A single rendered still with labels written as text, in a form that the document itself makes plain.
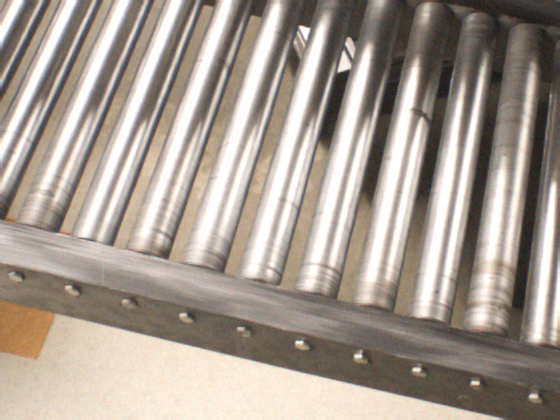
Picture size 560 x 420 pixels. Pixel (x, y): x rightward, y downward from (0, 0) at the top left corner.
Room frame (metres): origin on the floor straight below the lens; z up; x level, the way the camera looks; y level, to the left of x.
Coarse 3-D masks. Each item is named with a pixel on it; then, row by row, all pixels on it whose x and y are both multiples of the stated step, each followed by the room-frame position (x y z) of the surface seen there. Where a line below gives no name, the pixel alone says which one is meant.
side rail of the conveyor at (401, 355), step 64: (0, 256) 0.41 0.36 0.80; (64, 256) 0.43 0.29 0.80; (128, 256) 0.44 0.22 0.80; (128, 320) 0.40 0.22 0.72; (192, 320) 0.39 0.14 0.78; (256, 320) 0.40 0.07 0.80; (320, 320) 0.41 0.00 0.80; (384, 320) 0.43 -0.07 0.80; (384, 384) 0.39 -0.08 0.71; (448, 384) 0.39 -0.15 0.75; (512, 384) 0.38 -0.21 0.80
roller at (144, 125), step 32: (192, 0) 0.82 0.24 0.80; (160, 32) 0.75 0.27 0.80; (192, 32) 0.78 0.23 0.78; (160, 64) 0.70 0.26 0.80; (128, 96) 0.65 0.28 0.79; (160, 96) 0.66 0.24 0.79; (128, 128) 0.60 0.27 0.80; (128, 160) 0.56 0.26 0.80; (96, 192) 0.51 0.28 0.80; (128, 192) 0.53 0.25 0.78; (96, 224) 0.47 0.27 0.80
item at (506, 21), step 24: (216, 0) 0.90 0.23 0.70; (264, 0) 0.90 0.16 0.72; (312, 0) 0.90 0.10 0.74; (360, 0) 0.89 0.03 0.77; (408, 0) 0.89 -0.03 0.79; (432, 0) 0.89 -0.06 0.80; (456, 0) 0.90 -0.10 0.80; (480, 0) 0.91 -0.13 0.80; (504, 0) 0.91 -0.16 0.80; (528, 0) 0.92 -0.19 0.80; (552, 0) 0.93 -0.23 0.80; (360, 24) 0.89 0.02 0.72; (408, 24) 0.89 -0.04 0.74; (456, 24) 0.89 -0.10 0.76; (504, 24) 0.89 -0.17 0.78; (552, 24) 0.89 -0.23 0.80; (456, 48) 0.89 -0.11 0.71; (504, 48) 0.89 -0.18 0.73; (552, 48) 0.88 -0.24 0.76
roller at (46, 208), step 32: (128, 0) 0.79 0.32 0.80; (128, 32) 0.75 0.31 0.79; (96, 64) 0.69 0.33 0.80; (96, 96) 0.64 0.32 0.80; (64, 128) 0.59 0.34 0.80; (96, 128) 0.61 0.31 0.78; (64, 160) 0.55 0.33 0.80; (32, 192) 0.50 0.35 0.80; (64, 192) 0.51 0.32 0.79; (32, 224) 0.46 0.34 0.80
